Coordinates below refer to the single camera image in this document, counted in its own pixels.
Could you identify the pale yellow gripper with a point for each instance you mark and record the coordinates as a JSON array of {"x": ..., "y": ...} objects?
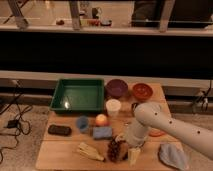
[{"x": 133, "y": 154}]

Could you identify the dark purple grape bunch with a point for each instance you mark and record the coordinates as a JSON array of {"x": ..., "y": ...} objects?
[{"x": 117, "y": 150}]

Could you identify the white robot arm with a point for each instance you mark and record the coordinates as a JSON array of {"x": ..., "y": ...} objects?
[{"x": 150, "y": 114}]

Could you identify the small metal cup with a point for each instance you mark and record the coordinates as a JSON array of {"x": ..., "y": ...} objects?
[{"x": 134, "y": 105}]

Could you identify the white paper cup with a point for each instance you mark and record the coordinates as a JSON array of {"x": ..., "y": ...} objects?
[{"x": 113, "y": 107}]

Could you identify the blue plastic cup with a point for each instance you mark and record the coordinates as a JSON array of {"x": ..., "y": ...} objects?
[{"x": 82, "y": 124}]

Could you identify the blue grey cloth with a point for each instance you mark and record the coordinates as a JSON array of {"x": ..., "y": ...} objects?
[{"x": 172, "y": 156}]

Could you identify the blue sponge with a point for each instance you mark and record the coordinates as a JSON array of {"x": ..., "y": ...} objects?
[{"x": 102, "y": 132}]

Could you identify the red yellow apple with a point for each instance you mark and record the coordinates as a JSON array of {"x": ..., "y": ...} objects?
[{"x": 101, "y": 120}]

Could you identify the yellow corn cob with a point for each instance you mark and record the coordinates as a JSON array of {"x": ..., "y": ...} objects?
[{"x": 89, "y": 152}]

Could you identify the wooden board table top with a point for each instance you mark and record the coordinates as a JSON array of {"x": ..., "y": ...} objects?
[{"x": 59, "y": 153}]

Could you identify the red bowl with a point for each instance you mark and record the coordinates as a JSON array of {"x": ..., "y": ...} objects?
[{"x": 142, "y": 91}]

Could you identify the purple bowl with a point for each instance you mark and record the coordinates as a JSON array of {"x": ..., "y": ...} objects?
[{"x": 116, "y": 88}]

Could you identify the black rectangular case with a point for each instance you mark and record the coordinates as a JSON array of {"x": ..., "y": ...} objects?
[{"x": 59, "y": 130}]

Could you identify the green plastic tray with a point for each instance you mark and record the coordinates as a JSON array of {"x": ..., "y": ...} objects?
[{"x": 78, "y": 95}]

